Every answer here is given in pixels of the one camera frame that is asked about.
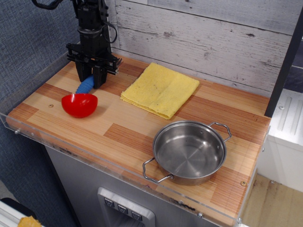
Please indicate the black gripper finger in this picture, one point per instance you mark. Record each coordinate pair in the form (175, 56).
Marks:
(99, 76)
(83, 70)

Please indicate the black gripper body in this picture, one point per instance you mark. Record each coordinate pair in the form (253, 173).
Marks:
(91, 47)

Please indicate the blue handled metal spork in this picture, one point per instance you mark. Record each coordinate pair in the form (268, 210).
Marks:
(85, 86)

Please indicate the yellow towel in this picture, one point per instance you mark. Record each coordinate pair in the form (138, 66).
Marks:
(160, 91)

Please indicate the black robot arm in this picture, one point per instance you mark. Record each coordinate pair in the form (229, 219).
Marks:
(89, 16)

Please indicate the red plastic bowl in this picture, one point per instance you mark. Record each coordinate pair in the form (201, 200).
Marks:
(79, 105)

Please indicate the clear acrylic table guard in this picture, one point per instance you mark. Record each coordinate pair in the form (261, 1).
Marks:
(108, 148)

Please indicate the stainless steel pot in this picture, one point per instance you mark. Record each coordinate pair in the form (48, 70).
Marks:
(189, 152)

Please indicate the grey toy fridge cabinet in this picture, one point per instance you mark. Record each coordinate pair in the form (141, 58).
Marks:
(104, 199)

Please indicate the white toy sink unit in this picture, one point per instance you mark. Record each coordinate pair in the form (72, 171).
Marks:
(281, 157)

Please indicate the black vertical post right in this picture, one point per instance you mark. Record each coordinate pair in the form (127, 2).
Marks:
(286, 66)

